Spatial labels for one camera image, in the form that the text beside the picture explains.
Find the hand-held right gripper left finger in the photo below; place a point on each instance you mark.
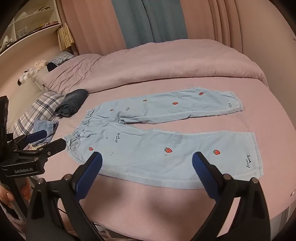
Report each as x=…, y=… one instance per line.
x=90, y=177

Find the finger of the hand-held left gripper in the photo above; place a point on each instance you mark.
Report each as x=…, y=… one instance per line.
x=37, y=136
x=55, y=146

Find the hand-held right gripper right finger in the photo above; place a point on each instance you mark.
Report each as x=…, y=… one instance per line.
x=204, y=176

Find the light blue strawberry pants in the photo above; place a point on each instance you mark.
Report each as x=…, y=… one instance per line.
x=143, y=148

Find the person's left hand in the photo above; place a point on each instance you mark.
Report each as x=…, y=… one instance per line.
x=6, y=195

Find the small blue denim shorts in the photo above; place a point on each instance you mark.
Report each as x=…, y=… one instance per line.
x=44, y=127

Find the grey plaid pillow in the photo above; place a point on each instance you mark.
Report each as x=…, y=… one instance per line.
x=39, y=109

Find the dark blue folded garment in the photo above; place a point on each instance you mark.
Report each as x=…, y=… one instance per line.
x=72, y=102

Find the bed with pink sheet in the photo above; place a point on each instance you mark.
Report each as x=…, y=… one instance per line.
x=161, y=208

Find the beige pillow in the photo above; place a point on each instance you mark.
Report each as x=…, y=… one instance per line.
x=40, y=81

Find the black and white plush toy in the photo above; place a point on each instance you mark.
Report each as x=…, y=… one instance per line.
x=25, y=76

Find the black cloth item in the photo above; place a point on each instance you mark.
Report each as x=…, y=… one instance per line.
x=51, y=66

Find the pink pillow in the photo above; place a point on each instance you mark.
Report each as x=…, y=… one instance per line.
x=74, y=71

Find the blue checked pillow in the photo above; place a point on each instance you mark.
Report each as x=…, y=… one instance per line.
x=61, y=57

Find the straw tassel bundle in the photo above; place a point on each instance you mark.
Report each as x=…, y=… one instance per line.
x=65, y=37

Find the pink duvet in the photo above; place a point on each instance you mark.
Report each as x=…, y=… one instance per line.
x=173, y=64

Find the pink curtain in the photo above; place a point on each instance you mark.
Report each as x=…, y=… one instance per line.
x=215, y=20
x=92, y=25

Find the teal curtain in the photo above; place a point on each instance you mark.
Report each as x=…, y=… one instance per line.
x=148, y=23

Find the cream wall shelf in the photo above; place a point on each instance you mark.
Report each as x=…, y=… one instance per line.
x=27, y=37

